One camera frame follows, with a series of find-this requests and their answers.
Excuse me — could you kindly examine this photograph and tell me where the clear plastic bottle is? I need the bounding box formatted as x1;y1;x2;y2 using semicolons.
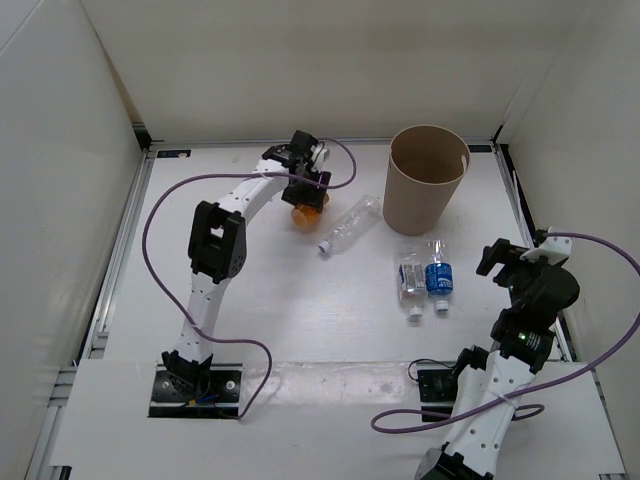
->
318;195;381;255

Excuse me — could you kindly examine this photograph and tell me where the brown cardboard bin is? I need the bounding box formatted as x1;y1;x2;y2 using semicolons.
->
383;125;470;236

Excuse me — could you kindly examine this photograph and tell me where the orange plastic bottle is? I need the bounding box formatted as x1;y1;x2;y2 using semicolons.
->
291;193;330;230

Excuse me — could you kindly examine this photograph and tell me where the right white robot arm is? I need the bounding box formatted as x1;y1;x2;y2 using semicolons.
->
415;236;580;479

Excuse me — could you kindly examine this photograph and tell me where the white front board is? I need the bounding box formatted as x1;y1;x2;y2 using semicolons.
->
50;360;624;479

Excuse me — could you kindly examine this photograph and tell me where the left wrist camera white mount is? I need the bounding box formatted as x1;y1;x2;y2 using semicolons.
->
310;142;330;172

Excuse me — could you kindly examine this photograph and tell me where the clear bottle white orange label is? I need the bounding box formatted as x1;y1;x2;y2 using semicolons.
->
396;243;427;323

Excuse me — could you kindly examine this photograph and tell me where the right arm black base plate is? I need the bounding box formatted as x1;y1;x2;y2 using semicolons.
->
407;358;457;423

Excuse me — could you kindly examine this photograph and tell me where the aluminium table frame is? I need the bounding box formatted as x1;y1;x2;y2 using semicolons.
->
24;119;626;480

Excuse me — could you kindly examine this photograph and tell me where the blue label Pocari Sweat bottle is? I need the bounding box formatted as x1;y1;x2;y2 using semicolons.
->
425;240;454;316

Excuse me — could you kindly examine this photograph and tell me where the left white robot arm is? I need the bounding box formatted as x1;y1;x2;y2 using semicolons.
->
162;130;331;400

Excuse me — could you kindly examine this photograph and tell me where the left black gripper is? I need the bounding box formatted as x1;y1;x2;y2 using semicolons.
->
281;166;331;213

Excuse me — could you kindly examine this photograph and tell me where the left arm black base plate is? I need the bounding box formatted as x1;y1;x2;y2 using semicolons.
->
148;363;243;419

